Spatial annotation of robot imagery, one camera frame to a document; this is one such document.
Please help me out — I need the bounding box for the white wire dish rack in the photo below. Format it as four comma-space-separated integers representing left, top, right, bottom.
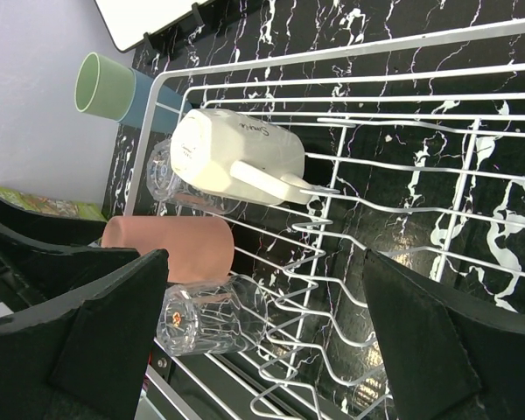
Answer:
122, 15, 525, 420

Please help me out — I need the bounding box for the white dry-erase board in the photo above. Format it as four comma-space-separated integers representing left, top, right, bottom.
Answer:
94, 0, 213, 53

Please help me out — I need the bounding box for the pink plastic cup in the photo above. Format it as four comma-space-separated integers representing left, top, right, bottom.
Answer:
101, 216, 235, 284

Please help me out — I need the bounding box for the blue plastic cup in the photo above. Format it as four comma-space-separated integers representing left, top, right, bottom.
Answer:
115, 69, 183, 132

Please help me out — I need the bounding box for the green plastic cup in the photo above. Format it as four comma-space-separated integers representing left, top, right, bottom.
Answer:
74, 52, 135, 122

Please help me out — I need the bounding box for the clear glass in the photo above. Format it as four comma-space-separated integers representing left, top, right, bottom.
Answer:
146, 138, 240, 214
156, 275, 268, 356

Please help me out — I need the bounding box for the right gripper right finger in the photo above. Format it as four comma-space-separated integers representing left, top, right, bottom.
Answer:
362, 249, 525, 419

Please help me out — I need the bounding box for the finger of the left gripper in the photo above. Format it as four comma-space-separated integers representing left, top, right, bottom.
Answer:
0, 223, 138, 312
0, 198, 106, 246

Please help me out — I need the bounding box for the green box with wood top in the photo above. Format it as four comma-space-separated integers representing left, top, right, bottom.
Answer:
0, 186, 106, 221

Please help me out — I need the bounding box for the white faceted mug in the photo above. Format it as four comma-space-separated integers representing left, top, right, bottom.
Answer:
170, 108, 313, 206

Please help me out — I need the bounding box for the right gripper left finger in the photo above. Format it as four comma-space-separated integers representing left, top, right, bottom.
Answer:
0, 250, 168, 419

